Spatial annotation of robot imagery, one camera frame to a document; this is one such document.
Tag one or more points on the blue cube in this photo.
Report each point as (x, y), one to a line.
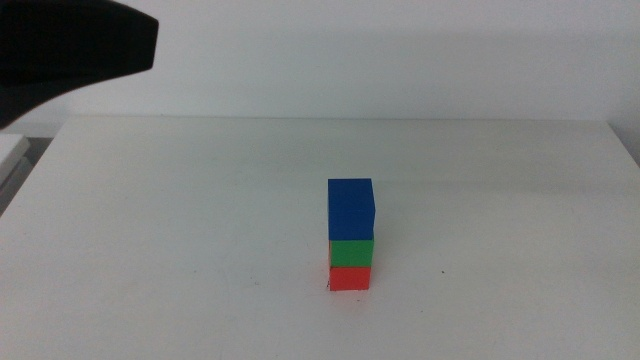
(350, 210)

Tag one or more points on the white side desk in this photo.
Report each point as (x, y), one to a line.
(11, 155)

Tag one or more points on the green cube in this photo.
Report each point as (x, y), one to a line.
(351, 253)

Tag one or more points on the red cube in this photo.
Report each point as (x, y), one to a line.
(350, 279)

